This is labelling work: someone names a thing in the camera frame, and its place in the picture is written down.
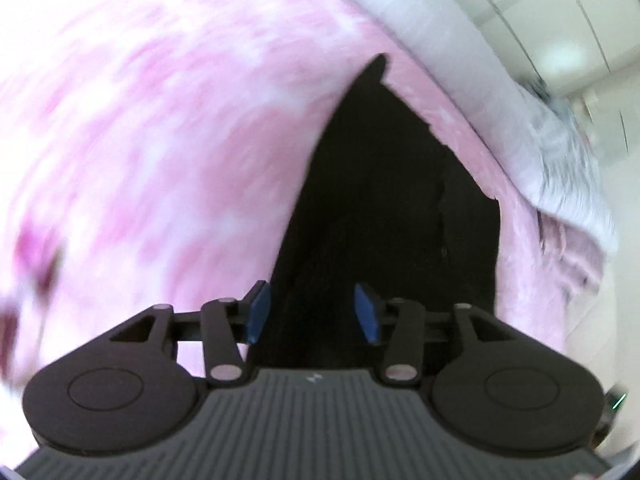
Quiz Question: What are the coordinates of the white striped quilt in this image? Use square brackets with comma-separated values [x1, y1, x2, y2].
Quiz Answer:
[349, 0, 618, 256]

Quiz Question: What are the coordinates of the black garment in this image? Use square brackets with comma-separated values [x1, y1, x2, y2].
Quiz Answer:
[254, 55, 501, 368]

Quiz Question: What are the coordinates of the pink rose plush blanket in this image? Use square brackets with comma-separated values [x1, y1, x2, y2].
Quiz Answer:
[1, 0, 570, 393]

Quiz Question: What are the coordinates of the pink ruffled pillow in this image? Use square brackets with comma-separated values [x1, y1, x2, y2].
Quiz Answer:
[538, 212, 605, 302]

